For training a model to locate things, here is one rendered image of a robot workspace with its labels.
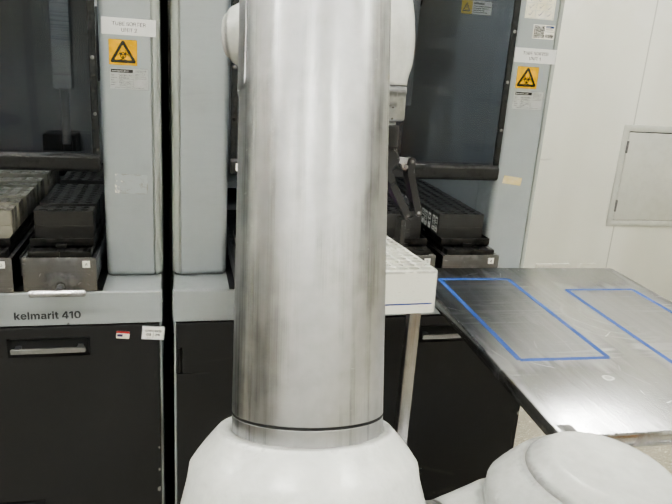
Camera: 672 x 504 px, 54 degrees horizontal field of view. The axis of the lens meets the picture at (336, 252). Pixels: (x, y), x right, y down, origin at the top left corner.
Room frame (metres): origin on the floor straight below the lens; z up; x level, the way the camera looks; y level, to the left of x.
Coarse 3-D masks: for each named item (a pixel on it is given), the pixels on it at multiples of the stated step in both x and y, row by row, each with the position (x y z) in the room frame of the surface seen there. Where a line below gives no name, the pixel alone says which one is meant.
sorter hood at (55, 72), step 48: (0, 0) 1.25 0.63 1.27; (48, 0) 1.27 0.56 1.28; (0, 48) 1.25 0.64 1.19; (48, 48) 1.27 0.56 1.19; (0, 96) 1.24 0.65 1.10; (48, 96) 1.26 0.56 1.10; (96, 96) 1.28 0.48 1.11; (0, 144) 1.24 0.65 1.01; (48, 144) 1.26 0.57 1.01; (96, 144) 1.28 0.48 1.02
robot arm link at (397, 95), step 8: (392, 88) 1.02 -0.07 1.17; (400, 88) 1.03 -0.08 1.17; (392, 96) 1.02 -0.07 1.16; (400, 96) 1.03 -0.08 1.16; (392, 104) 1.02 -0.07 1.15; (400, 104) 1.04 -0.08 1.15; (392, 112) 1.03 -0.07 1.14; (400, 112) 1.04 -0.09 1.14; (392, 120) 1.03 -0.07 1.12; (400, 120) 1.04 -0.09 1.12
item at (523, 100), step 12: (528, 0) 1.51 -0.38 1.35; (540, 0) 1.52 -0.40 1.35; (552, 0) 1.53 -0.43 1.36; (528, 12) 1.51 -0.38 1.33; (540, 12) 1.52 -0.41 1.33; (552, 12) 1.53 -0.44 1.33; (540, 24) 1.52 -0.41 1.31; (540, 36) 1.52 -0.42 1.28; (552, 36) 1.53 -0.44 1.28; (528, 72) 1.52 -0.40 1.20; (516, 84) 1.51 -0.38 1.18; (528, 84) 1.52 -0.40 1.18; (516, 96) 1.51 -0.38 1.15; (528, 96) 1.52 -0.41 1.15; (540, 96) 1.53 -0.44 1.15; (516, 108) 1.51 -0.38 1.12; (528, 108) 1.52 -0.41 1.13; (540, 108) 1.53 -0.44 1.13; (504, 180) 1.51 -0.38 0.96; (516, 180) 1.52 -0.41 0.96
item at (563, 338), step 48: (480, 288) 1.14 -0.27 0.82; (528, 288) 1.16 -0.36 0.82; (576, 288) 1.18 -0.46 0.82; (624, 288) 1.20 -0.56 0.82; (480, 336) 0.92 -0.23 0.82; (528, 336) 0.93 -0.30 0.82; (576, 336) 0.95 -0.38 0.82; (624, 336) 0.96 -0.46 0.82; (528, 384) 0.77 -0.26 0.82; (576, 384) 0.78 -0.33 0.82; (624, 384) 0.79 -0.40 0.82; (624, 432) 0.67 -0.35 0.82
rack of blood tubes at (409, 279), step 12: (396, 252) 0.99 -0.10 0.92; (408, 252) 1.00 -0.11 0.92; (396, 264) 0.92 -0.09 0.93; (408, 264) 0.92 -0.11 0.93; (420, 264) 0.93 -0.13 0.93; (396, 276) 0.87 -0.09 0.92; (408, 276) 0.87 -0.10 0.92; (420, 276) 0.88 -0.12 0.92; (432, 276) 0.88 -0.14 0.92; (396, 288) 0.87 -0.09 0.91; (408, 288) 0.87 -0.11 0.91; (420, 288) 0.88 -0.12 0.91; (432, 288) 0.88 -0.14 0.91; (396, 300) 0.87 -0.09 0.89; (408, 300) 0.87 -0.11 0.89; (420, 300) 0.88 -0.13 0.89; (432, 300) 0.88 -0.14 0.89; (396, 312) 0.87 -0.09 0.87; (408, 312) 0.87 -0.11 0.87; (420, 312) 0.88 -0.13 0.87
